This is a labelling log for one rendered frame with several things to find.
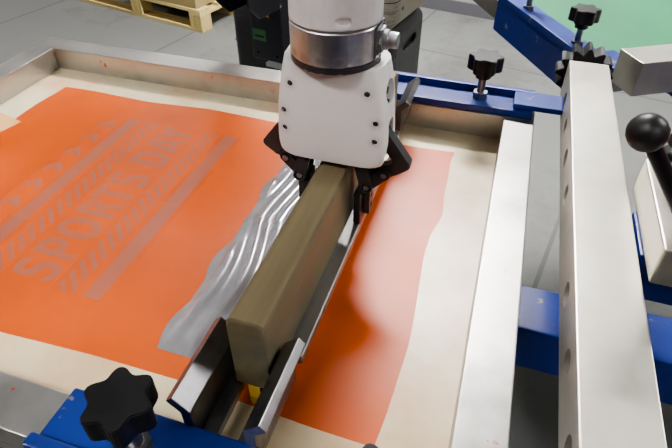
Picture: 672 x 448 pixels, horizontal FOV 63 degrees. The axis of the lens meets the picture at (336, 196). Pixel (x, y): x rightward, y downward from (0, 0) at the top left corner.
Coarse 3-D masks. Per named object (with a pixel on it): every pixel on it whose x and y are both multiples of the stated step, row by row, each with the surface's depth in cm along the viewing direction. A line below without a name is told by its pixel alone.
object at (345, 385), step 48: (0, 192) 65; (192, 240) 59; (0, 288) 53; (48, 288) 53; (144, 288) 53; (192, 288) 53; (336, 288) 53; (384, 288) 53; (48, 336) 49; (96, 336) 49; (144, 336) 49; (336, 336) 49; (384, 336) 49; (336, 384) 45; (384, 384) 45; (336, 432) 42
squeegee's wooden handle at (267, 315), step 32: (320, 192) 48; (352, 192) 55; (288, 224) 45; (320, 224) 45; (288, 256) 42; (320, 256) 47; (256, 288) 39; (288, 288) 40; (256, 320) 37; (288, 320) 42; (256, 352) 39; (256, 384) 41
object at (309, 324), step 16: (384, 160) 63; (352, 224) 55; (352, 240) 53; (336, 256) 51; (336, 272) 49; (320, 288) 48; (320, 304) 47; (304, 320) 45; (320, 320) 46; (304, 336) 44; (304, 352) 43
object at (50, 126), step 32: (64, 96) 83; (96, 96) 83; (32, 128) 76; (64, 128) 76; (192, 128) 76; (224, 128) 76; (256, 128) 76; (0, 160) 70; (32, 160) 70; (224, 160) 70; (256, 160) 70; (416, 160) 70; (448, 160) 70; (224, 192) 65; (256, 192) 65; (384, 192) 65; (416, 192) 65; (384, 224) 61; (416, 224) 61; (416, 256) 57
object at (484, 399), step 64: (0, 64) 84; (64, 64) 90; (128, 64) 86; (192, 64) 84; (448, 128) 75; (512, 128) 70; (512, 192) 59; (512, 256) 52; (512, 320) 46; (0, 384) 41; (512, 384) 41
